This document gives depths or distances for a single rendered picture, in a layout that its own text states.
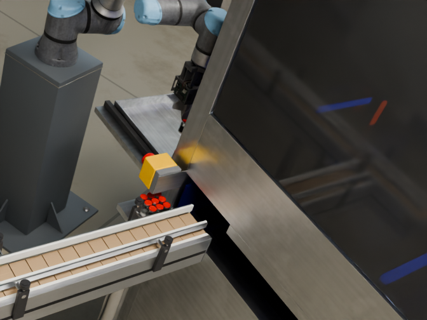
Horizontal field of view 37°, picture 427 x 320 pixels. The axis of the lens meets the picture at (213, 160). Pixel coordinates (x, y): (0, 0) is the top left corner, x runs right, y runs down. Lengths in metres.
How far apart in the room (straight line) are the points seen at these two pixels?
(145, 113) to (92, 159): 1.19
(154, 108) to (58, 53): 0.43
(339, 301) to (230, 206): 0.36
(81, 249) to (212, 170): 0.37
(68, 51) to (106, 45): 1.85
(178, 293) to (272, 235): 0.45
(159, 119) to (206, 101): 0.52
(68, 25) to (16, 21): 1.92
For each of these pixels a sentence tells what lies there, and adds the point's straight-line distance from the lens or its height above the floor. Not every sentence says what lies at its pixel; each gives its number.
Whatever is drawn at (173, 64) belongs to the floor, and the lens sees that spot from 4.21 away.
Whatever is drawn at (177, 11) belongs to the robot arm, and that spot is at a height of 1.32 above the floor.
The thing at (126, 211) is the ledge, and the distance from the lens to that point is 1.71.
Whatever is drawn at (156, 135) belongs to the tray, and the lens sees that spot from 1.99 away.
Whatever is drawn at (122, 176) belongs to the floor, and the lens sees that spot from 3.18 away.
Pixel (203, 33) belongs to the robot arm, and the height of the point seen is 1.29.
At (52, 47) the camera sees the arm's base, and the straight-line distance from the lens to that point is 2.33.
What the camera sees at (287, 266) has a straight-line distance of 1.47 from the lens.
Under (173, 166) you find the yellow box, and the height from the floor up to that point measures 1.03.
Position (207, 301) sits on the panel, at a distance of 1.74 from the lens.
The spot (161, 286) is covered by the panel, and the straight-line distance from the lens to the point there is 1.90.
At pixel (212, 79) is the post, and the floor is 1.29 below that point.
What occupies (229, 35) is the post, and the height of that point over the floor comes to 1.41.
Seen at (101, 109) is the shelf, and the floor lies 0.88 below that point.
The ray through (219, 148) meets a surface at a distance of 1.55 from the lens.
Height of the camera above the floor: 2.04
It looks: 36 degrees down
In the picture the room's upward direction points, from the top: 23 degrees clockwise
